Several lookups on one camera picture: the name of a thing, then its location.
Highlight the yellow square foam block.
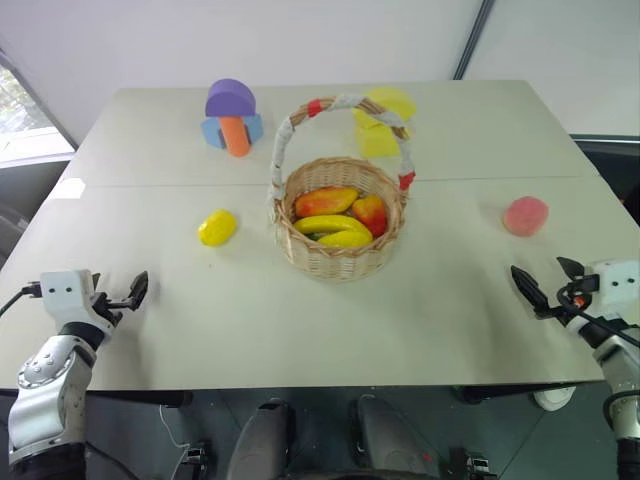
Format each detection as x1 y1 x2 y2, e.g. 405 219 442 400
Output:
353 108 414 159

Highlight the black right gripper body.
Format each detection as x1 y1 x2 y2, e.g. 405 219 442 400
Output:
534 274 601 327

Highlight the purple half-round foam block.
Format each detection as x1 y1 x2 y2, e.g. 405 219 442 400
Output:
205 77 258 119

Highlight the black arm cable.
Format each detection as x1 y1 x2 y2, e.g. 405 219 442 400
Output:
0 282 44 317
556 283 640 348

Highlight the red apple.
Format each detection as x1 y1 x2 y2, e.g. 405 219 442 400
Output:
350 194 390 238

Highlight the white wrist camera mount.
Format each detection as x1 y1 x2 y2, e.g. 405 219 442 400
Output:
39 269 122 342
588 258 640 327

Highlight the orange foam cylinder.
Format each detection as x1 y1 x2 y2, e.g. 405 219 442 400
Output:
219 116 252 159

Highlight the blue foam block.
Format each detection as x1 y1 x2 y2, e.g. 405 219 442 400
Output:
200 113 265 151

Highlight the yellow toy lemon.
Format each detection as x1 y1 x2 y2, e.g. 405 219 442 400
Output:
197 208 239 248

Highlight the wicker basket with taped handle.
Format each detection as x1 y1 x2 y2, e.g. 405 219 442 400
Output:
269 93 418 283

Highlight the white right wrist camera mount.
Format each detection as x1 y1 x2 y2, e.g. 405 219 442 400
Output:
588 258 640 327

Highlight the black table frame bar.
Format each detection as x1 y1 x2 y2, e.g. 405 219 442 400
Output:
83 389 194 409
451 384 577 406

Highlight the dark furniture beside table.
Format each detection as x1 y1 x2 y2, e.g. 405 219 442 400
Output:
569 133 640 227

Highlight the window with dark frame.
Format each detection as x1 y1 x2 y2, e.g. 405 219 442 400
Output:
0 47 79 169

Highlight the red yellow toy mango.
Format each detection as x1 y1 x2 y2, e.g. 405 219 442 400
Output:
293 186 361 218

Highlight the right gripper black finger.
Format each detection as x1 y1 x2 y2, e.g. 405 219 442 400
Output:
510 265 552 312
555 256 587 282

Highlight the yellow rounded foam block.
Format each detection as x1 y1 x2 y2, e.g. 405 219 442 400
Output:
366 87 418 120

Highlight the yellow toy banana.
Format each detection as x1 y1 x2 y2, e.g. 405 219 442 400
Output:
293 214 374 240

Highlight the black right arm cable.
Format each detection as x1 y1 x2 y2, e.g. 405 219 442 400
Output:
556 283 640 348

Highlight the dark grey wall strip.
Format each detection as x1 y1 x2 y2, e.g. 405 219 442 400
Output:
451 0 500 81

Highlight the grey chair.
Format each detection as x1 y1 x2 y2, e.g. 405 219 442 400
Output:
0 201 30 269

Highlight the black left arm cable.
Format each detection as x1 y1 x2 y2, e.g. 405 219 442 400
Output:
0 282 44 317

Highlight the thin white cable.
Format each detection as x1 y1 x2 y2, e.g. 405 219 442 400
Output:
158 403 192 447

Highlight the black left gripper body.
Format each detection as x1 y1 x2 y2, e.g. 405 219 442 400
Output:
91 272 137 329

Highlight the pink toy peach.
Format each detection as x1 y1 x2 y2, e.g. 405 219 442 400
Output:
502 195 551 238

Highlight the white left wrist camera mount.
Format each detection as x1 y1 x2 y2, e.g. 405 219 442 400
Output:
39 269 122 342

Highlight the white rounded object under table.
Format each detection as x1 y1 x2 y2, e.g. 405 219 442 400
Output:
531 386 576 413

